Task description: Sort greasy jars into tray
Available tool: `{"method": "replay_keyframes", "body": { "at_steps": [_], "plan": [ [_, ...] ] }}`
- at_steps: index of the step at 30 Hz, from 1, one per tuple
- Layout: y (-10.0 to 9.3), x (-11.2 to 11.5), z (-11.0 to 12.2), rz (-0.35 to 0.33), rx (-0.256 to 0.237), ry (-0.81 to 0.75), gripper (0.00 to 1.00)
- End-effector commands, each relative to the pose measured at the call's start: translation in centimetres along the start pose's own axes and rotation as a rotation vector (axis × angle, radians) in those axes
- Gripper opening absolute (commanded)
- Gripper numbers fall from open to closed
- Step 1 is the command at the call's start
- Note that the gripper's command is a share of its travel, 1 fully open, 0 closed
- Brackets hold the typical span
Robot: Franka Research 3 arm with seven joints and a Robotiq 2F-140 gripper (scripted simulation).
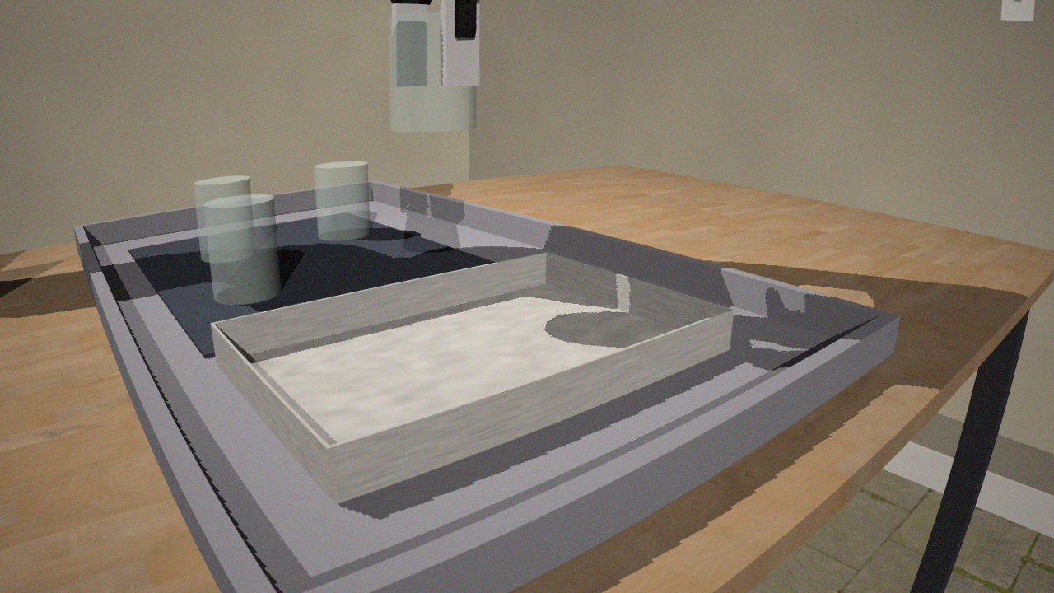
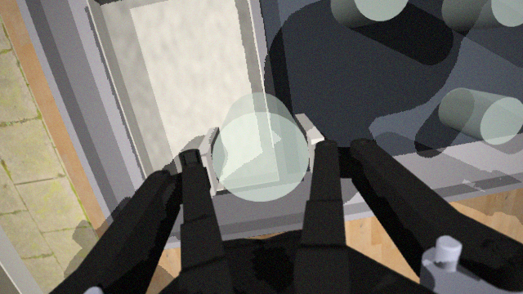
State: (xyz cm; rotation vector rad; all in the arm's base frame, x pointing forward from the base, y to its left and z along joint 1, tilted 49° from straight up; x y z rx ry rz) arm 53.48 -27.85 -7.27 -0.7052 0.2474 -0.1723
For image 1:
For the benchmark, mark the grey rectangular tray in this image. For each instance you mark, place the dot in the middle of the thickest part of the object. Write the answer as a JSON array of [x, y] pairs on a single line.
[[337, 370]]

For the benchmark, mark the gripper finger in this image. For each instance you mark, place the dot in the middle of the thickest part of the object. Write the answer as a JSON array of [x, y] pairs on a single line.
[[409, 6], [459, 42]]

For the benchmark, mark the clear glass cylinder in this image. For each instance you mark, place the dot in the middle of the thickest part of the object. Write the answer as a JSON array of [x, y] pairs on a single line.
[[242, 248], [209, 189], [417, 101], [342, 200]]

